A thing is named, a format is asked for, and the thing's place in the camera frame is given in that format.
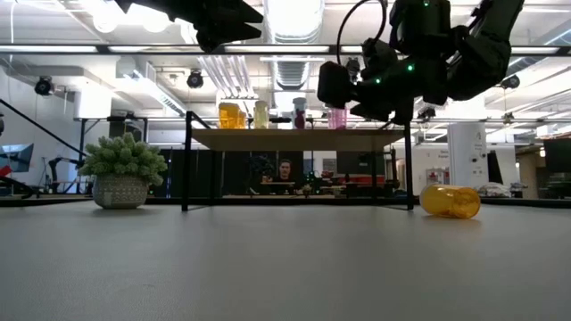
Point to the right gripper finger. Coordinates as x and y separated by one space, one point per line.
403 115
372 111

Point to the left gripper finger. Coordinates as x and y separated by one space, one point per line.
227 33
223 12

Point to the wide pink pill bottle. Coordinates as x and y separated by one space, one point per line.
337 119

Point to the orange pill bottle white cap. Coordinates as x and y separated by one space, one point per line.
448 201
242 120
228 117

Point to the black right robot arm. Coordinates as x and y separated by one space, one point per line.
482 44

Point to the black ceiling spotlight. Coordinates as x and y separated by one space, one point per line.
44 85
195 79

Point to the rack with red bins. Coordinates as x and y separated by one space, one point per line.
437 178

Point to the white cabinet panel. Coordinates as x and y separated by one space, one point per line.
466 151

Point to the person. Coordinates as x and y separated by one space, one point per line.
285 171

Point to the potted green succulent plant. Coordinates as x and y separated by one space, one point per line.
120 160

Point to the angled monitor screen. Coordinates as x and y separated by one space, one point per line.
15 157

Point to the grey table mat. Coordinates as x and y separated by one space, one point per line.
134 267

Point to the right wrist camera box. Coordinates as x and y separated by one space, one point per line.
379 52

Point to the white ceiling duct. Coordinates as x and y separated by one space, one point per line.
294 20

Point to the wooden shelf black metal frame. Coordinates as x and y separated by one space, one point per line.
290 140

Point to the dark wall screen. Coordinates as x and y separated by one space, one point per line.
557 156

